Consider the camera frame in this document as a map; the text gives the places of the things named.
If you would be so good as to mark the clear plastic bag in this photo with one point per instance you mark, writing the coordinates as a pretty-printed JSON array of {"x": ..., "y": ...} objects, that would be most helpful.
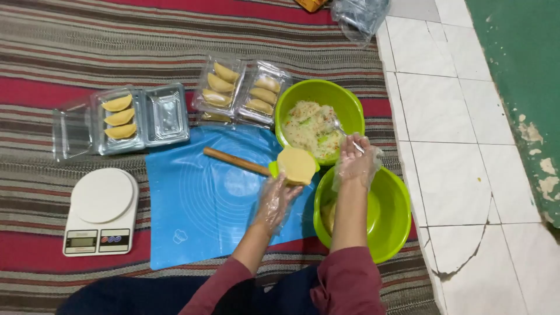
[{"x": 358, "y": 17}]

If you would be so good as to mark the orange packet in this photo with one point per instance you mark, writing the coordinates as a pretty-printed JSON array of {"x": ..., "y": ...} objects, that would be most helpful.
[{"x": 310, "y": 4}]

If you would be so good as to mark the person's left hand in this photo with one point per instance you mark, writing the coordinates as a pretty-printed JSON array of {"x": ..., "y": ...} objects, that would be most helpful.
[{"x": 273, "y": 203}]

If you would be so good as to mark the folded yellow pastry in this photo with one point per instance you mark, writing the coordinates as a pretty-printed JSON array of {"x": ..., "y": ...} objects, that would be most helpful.
[
  {"x": 226, "y": 72},
  {"x": 259, "y": 106},
  {"x": 121, "y": 131},
  {"x": 267, "y": 84},
  {"x": 120, "y": 117},
  {"x": 215, "y": 117},
  {"x": 220, "y": 83},
  {"x": 216, "y": 98},
  {"x": 263, "y": 95},
  {"x": 118, "y": 104}
]

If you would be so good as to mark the yellow dough lump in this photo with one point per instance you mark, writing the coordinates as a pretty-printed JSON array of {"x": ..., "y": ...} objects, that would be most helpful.
[{"x": 328, "y": 216}]

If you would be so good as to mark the white shredded vegetable filling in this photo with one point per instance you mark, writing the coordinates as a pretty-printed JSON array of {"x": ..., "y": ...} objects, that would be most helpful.
[{"x": 308, "y": 127}]

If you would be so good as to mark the green bowl with dough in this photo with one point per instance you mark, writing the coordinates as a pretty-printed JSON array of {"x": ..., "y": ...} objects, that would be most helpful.
[{"x": 387, "y": 218}]

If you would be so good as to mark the person's right hand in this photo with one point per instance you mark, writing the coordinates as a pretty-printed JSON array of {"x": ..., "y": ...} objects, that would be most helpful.
[{"x": 355, "y": 166}]

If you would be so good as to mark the blue silicone baking mat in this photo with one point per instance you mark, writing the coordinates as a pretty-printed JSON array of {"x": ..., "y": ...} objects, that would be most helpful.
[{"x": 197, "y": 210}]

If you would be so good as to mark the person's right fingers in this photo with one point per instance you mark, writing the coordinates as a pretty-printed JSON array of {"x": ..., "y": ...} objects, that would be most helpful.
[{"x": 352, "y": 144}]

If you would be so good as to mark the person's left fingers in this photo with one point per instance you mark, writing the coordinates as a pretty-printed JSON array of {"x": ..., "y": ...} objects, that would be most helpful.
[{"x": 291, "y": 191}]

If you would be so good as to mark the wooden rolling pin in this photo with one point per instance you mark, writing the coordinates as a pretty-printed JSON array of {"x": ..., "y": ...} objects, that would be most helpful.
[{"x": 234, "y": 160}]

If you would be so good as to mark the metal spoon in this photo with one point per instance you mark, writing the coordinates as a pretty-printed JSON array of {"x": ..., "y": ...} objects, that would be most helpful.
[{"x": 343, "y": 129}]

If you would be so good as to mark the person's dark blue trousers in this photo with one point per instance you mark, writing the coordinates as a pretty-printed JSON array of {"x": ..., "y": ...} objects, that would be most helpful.
[{"x": 140, "y": 295}]

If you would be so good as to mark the white digital kitchen scale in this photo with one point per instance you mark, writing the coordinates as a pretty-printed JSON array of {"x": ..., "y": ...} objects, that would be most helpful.
[{"x": 101, "y": 205}]

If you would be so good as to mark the round flat yellow dough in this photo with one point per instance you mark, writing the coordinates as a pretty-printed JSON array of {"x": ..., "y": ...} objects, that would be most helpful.
[{"x": 297, "y": 165}]

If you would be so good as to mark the clear plastic container lid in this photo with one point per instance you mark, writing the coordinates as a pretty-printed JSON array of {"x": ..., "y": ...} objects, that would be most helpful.
[{"x": 72, "y": 131}]

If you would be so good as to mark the striped red brown floor mat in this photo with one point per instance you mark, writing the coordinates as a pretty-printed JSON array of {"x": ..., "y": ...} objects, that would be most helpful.
[{"x": 52, "y": 48}]

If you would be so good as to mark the green bowl with filling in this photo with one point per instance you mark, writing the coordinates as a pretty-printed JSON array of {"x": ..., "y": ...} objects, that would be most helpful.
[{"x": 321, "y": 92}]

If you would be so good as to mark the green pastry mould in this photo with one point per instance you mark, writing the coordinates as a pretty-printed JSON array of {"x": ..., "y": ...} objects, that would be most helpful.
[{"x": 272, "y": 169}]

